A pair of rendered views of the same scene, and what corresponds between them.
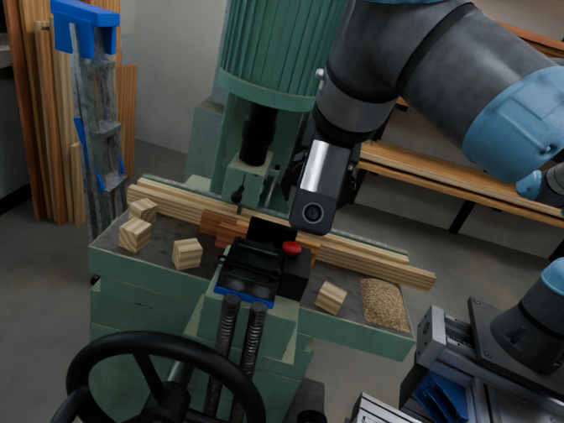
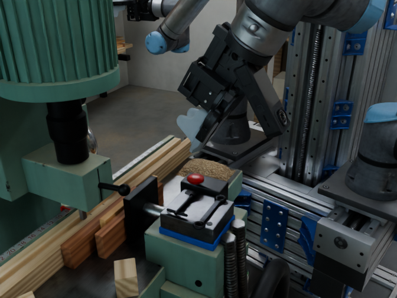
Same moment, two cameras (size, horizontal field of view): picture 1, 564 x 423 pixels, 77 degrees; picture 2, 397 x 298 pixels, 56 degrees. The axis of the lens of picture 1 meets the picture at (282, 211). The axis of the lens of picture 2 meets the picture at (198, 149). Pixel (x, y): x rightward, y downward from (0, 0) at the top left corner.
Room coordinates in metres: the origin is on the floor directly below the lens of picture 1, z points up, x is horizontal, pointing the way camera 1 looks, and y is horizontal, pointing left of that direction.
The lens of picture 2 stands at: (0.19, 0.47, 1.36)
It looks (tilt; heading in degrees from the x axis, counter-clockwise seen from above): 27 degrees down; 299
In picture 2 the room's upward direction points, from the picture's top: straight up
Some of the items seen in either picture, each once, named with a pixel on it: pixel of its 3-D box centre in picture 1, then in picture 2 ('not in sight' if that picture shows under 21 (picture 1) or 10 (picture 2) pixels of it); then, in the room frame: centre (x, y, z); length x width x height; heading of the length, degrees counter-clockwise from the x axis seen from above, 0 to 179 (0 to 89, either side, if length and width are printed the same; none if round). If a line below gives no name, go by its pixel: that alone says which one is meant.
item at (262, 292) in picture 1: (266, 268); (200, 206); (0.44, 0.00, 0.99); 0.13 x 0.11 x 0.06; 92
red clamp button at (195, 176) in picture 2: (291, 248); (195, 178); (0.47, -0.03, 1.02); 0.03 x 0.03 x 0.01
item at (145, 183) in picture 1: (272, 228); (104, 204); (0.66, 0.01, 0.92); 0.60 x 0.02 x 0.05; 92
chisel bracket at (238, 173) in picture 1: (249, 177); (69, 178); (0.65, 0.08, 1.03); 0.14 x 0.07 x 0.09; 2
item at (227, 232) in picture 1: (264, 247); (133, 216); (0.58, 0.01, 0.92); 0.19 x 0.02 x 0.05; 92
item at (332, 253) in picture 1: (282, 238); (120, 203); (0.64, -0.02, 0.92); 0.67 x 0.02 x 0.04; 92
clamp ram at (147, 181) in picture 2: (266, 252); (155, 211); (0.53, 0.01, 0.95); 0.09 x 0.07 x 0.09; 92
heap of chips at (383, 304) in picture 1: (385, 298); (205, 167); (0.56, -0.24, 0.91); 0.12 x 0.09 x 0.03; 2
